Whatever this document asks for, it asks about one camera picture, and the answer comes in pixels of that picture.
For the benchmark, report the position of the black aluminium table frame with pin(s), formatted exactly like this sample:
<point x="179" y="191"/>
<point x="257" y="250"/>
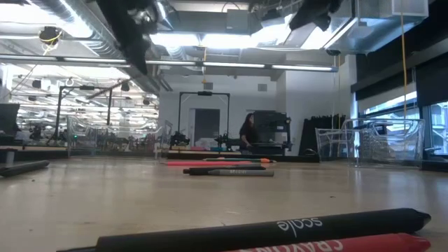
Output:
<point x="297" y="158"/>

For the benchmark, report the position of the grey pen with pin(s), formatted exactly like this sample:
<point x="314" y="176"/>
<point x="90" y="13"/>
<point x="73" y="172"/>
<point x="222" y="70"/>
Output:
<point x="245" y="173"/>

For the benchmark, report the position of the red crayon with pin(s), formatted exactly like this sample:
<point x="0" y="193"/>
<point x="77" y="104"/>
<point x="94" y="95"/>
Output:
<point x="367" y="243"/>

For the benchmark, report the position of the plain black pen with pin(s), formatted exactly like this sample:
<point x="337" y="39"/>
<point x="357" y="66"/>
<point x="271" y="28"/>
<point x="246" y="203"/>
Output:
<point x="24" y="168"/>

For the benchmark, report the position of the black dome camera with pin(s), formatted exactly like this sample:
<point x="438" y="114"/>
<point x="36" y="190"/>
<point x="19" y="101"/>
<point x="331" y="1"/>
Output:
<point x="333" y="52"/>

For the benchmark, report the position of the dark monitor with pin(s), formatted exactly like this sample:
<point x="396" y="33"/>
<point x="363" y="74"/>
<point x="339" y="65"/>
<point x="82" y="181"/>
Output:
<point x="8" y="119"/>

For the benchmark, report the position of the black marker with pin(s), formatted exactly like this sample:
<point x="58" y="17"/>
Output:
<point x="210" y="170"/>

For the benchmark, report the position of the black pen with white print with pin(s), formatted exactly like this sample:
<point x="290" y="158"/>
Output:
<point x="245" y="231"/>

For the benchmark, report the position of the black window blind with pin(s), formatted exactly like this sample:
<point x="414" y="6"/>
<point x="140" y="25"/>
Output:
<point x="432" y="84"/>

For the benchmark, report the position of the background black robot arm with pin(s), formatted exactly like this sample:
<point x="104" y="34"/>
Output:
<point x="224" y="140"/>
<point x="179" y="139"/>

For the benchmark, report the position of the grey wall vent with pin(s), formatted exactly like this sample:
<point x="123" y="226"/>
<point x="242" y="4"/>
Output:
<point x="208" y="86"/>
<point x="262" y="87"/>

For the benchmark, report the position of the rectangular silver ventilation duct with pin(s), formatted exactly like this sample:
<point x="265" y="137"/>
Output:
<point x="367" y="35"/>

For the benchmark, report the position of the pink pencil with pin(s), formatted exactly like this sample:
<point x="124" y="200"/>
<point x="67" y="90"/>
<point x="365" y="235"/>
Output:
<point x="210" y="163"/>

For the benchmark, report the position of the long pendant light bar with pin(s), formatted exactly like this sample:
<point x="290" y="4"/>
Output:
<point x="231" y="64"/>

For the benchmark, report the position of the round silver ventilation duct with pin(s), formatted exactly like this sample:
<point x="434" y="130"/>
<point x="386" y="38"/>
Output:
<point x="108" y="45"/>

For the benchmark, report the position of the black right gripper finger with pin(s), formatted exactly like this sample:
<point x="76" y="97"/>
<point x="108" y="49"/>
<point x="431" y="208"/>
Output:
<point x="301" y="18"/>

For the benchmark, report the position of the black equipment cabinet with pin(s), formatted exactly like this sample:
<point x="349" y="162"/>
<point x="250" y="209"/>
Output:
<point x="271" y="129"/>

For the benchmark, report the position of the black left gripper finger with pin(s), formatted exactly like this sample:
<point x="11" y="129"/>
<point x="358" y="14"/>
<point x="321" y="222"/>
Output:
<point x="138" y="52"/>

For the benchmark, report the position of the background black gantry frame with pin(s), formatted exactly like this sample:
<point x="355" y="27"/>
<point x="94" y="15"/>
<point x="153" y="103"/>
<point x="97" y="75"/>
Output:
<point x="204" y="93"/>
<point x="59" y="115"/>

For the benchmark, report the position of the person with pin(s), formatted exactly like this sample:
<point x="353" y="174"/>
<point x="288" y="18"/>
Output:
<point x="248" y="134"/>

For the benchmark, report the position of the clear plastic bin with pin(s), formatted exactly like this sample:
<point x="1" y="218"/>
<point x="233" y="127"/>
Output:
<point x="84" y="133"/>
<point x="385" y="140"/>

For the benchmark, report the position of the black ceiling junction box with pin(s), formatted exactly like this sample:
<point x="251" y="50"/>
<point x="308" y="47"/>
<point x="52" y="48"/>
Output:
<point x="50" y="35"/>

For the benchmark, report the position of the background wooden table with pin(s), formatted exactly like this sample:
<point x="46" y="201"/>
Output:
<point x="196" y="152"/>

